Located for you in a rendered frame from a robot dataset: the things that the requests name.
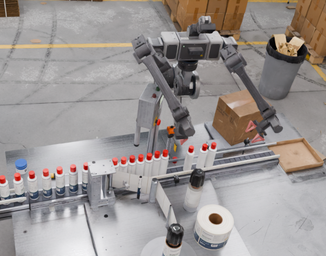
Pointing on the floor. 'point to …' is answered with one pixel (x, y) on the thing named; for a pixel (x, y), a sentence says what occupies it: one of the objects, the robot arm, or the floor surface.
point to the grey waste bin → (277, 77)
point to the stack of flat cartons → (5, 8)
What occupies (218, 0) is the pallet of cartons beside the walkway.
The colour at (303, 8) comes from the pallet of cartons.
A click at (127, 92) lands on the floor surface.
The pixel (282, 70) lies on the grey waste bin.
